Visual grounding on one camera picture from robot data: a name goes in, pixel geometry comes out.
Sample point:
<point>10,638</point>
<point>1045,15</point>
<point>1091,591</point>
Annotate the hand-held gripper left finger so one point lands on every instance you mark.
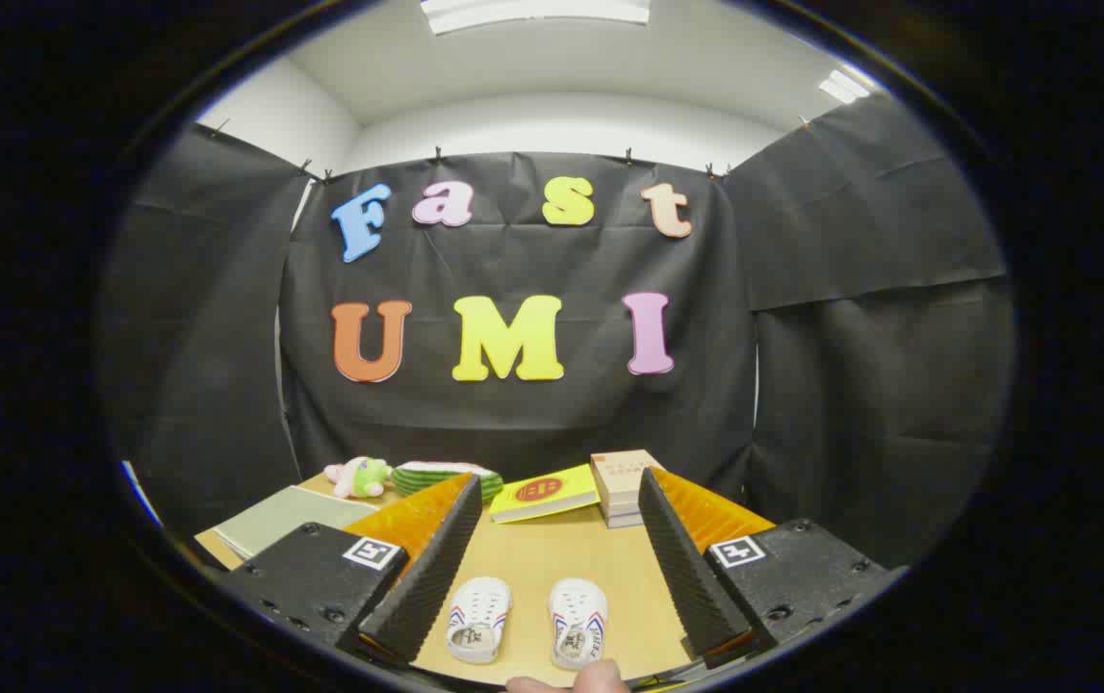
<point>436,568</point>

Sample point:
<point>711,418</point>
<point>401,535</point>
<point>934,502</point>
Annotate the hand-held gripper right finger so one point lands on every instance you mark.
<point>686,568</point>

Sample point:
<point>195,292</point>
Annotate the white shoe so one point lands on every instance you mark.
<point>578,616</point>
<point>479,616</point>

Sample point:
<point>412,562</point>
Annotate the beige fabric storage box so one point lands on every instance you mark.
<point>282,520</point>

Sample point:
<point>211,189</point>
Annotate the white paperback book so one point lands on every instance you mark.
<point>624,512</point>
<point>625,523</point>

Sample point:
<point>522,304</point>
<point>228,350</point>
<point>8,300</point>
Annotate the watermelon slice plush toy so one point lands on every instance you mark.
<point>436,478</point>

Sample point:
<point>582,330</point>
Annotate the beige cover book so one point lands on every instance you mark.
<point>621,474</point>

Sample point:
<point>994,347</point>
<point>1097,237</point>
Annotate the pink and green plush toy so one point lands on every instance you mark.
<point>364,476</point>

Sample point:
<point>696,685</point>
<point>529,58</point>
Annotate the yellow book with red circle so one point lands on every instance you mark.
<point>542,493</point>

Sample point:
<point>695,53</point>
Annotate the small ceiling light panel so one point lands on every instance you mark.
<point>843,87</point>

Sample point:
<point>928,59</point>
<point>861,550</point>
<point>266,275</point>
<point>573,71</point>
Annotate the long ceiling light panel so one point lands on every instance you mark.
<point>532,12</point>

